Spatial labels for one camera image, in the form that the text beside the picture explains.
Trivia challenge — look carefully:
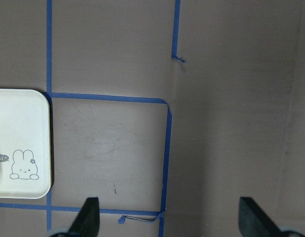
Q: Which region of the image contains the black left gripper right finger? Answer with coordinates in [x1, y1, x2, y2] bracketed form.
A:
[238, 197, 285, 237]

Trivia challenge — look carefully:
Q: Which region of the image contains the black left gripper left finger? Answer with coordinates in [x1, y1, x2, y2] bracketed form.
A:
[67, 197, 100, 237]

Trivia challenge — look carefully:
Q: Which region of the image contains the cream plastic tray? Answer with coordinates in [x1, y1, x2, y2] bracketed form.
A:
[0, 89, 51, 199]

